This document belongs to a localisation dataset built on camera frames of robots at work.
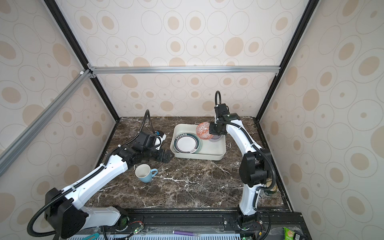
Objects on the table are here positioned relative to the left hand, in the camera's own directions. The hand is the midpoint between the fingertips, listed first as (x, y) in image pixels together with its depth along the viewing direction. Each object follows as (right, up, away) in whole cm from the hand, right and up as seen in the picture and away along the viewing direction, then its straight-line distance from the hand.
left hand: (171, 152), depth 77 cm
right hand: (+23, +12, +14) cm, 30 cm away
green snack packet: (+56, -38, -8) cm, 68 cm away
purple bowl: (+26, +6, +22) cm, 35 cm away
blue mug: (-18, -14, +10) cm, 25 cm away
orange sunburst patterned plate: (+7, +3, +26) cm, 27 cm away
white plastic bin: (+23, -2, +23) cm, 33 cm away
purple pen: (+7, -38, -6) cm, 39 cm away
